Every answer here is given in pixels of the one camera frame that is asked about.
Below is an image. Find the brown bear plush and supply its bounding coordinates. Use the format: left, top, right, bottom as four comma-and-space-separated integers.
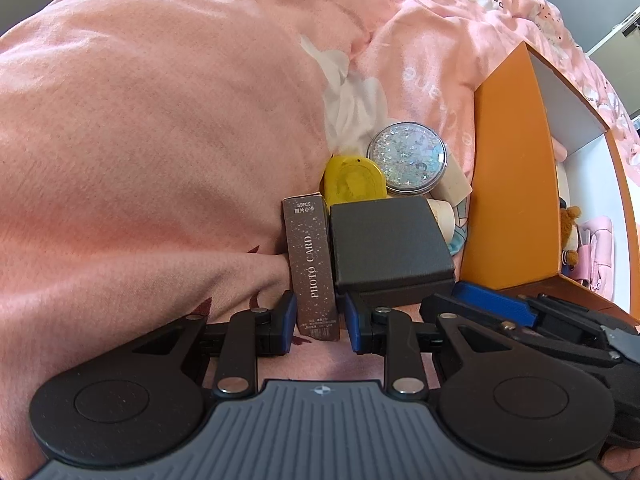
557, 199, 583, 276

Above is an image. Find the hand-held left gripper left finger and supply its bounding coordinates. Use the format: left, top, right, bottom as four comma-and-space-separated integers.
131, 290, 298, 398

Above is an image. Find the white tube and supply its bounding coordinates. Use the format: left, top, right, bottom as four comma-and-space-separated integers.
426, 198, 457, 243

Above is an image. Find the white charger block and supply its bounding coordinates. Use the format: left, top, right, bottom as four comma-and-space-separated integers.
432, 162, 473, 207

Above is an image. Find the black square box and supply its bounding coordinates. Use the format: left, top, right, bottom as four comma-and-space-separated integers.
329, 195, 457, 308

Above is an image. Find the yellow plastic case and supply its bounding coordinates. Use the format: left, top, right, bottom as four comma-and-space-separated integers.
320, 155, 388, 208

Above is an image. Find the white round disc card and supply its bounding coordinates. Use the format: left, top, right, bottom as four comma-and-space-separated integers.
447, 195, 472, 257

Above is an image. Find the round glitter mirror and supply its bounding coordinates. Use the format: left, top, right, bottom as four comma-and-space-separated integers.
366, 122, 448, 197

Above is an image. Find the person's right forearm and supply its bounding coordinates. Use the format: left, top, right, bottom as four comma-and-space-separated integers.
602, 442, 640, 480

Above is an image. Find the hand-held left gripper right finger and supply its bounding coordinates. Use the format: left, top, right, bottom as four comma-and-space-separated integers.
342, 292, 538, 401

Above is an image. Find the white door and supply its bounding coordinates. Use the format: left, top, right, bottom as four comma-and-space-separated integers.
585, 7, 640, 61

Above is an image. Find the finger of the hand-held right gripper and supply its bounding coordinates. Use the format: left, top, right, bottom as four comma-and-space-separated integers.
419, 292, 512, 334
452, 281, 541, 329

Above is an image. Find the orange cardboard box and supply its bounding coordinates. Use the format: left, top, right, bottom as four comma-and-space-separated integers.
457, 41, 640, 321

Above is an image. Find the pink printed blanket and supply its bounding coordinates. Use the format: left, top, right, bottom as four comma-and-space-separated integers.
0, 0, 640, 480

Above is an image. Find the brown photo card box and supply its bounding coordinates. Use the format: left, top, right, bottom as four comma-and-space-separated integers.
281, 192, 342, 343

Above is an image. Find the pink padded pouch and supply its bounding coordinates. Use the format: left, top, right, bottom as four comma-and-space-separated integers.
570, 216, 615, 291

